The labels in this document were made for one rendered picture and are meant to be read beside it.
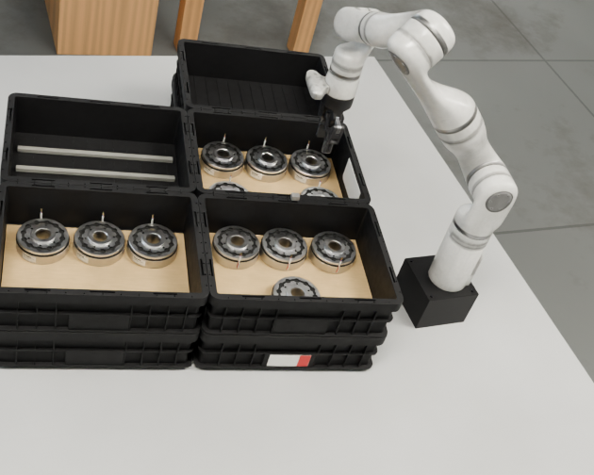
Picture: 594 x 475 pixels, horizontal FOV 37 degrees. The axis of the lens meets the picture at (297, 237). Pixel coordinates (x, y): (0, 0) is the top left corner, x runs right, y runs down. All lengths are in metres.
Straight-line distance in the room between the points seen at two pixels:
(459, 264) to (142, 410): 0.76
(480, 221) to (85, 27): 2.34
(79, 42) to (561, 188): 2.16
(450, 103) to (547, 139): 2.64
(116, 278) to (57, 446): 0.35
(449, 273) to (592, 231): 1.92
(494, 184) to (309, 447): 0.65
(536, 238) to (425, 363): 1.73
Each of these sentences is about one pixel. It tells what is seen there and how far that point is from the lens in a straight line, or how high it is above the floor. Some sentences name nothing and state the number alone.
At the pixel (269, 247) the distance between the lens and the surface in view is 1.91.
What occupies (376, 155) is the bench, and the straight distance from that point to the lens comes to 2.54.
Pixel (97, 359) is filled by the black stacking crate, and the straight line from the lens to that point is 1.81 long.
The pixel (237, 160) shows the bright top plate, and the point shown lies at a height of 0.86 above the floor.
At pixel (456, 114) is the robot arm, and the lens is 1.70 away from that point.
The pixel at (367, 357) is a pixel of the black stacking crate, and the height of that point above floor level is 0.74.
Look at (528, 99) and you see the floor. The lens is 4.54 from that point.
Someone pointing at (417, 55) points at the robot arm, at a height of 1.41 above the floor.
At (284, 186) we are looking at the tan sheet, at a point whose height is 0.83.
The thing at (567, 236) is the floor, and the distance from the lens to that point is 3.79.
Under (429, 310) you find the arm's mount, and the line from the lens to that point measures 2.05.
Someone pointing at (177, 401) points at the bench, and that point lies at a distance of 1.81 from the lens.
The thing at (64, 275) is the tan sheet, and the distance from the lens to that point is 1.82.
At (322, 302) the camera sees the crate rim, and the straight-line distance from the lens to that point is 1.74.
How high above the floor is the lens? 2.17
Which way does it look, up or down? 42 degrees down
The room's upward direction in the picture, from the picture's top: 18 degrees clockwise
